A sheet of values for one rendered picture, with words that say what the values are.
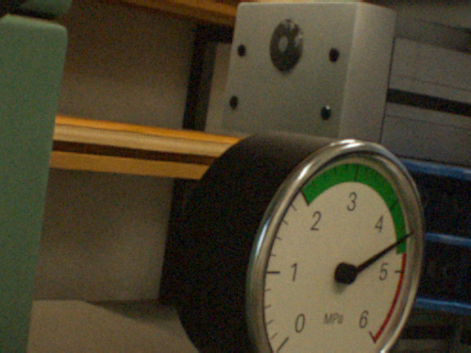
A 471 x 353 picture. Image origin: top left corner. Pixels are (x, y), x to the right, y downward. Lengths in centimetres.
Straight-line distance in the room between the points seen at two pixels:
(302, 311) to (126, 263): 355
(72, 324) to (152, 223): 349
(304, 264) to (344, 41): 42
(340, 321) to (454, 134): 46
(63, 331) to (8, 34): 11
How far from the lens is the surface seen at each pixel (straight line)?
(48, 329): 34
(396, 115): 68
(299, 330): 25
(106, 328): 35
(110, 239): 372
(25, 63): 26
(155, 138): 311
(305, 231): 24
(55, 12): 27
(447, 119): 71
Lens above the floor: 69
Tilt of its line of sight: 3 degrees down
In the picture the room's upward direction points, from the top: 8 degrees clockwise
